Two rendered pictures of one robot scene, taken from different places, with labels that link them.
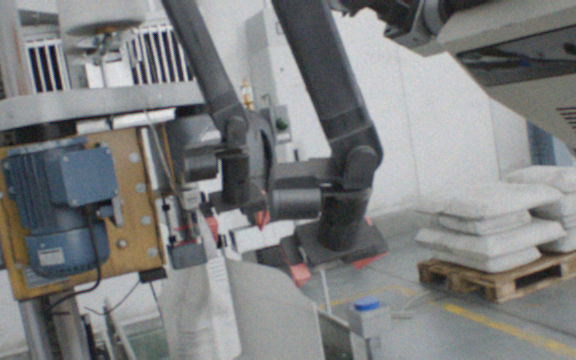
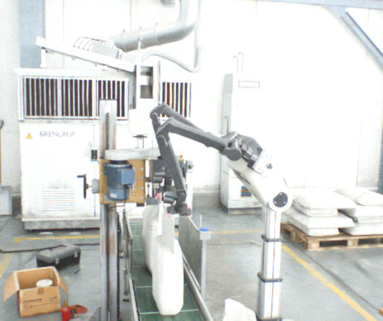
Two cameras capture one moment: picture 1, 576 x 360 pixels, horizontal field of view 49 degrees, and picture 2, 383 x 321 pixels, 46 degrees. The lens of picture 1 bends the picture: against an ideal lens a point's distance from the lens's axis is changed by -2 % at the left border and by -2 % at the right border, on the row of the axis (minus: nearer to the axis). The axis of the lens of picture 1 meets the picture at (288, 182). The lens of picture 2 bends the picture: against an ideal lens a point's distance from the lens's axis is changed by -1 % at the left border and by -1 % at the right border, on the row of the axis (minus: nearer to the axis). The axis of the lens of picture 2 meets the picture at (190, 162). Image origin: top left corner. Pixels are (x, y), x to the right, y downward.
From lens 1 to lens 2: 185 cm
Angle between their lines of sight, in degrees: 9
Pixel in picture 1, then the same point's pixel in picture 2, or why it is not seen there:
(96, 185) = (129, 179)
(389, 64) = (302, 109)
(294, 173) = (168, 194)
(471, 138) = (343, 160)
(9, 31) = (112, 124)
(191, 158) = (155, 177)
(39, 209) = (112, 181)
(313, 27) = (174, 170)
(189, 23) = not seen: hidden behind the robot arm
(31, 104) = (116, 155)
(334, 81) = (177, 179)
